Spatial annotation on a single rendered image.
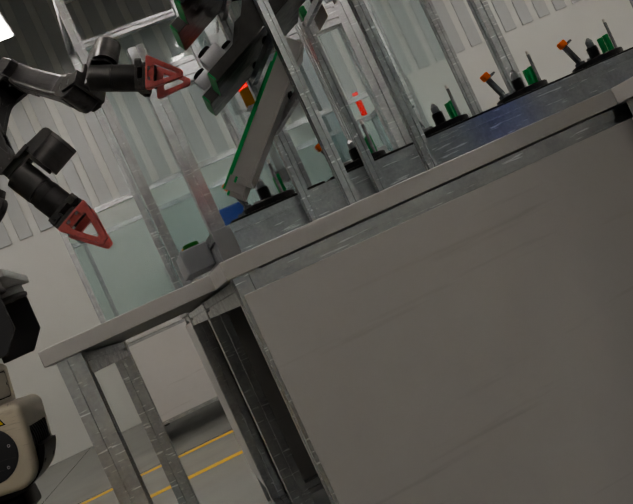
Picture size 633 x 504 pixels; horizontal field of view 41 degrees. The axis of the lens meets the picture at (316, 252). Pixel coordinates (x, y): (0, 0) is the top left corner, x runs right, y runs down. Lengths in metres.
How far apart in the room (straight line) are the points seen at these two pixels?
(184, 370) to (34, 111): 4.53
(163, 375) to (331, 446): 5.80
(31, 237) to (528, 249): 9.15
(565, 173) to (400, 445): 0.53
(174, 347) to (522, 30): 6.53
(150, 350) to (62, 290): 3.31
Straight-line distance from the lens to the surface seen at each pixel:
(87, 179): 10.30
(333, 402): 1.31
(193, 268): 2.01
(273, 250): 1.29
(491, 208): 1.40
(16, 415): 1.72
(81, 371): 1.52
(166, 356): 7.07
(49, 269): 10.25
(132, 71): 1.83
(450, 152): 2.03
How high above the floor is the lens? 0.79
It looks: 1 degrees up
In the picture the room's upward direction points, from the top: 25 degrees counter-clockwise
